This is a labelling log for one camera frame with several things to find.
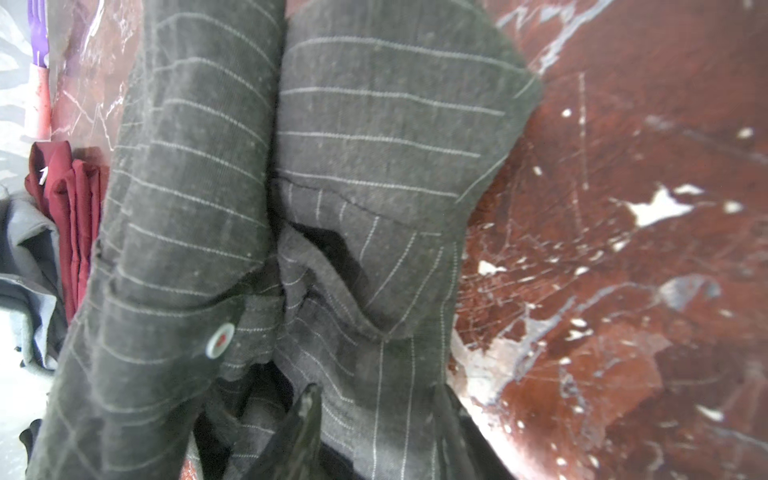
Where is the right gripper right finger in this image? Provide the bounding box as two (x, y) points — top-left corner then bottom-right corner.
(434, 384), (514, 480)

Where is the dark grey striped shirt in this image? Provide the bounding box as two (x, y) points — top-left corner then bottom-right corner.
(26, 1), (541, 479)

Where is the purple pink toy rake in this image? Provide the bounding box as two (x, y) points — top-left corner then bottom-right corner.
(25, 0), (51, 140)

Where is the maroon folded shirt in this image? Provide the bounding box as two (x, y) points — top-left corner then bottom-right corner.
(25, 141), (109, 322)

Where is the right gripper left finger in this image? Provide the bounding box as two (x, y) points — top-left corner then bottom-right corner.
(242, 384), (324, 480)

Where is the light grey folded shirt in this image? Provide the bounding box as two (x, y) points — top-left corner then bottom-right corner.
(1, 188), (67, 377)

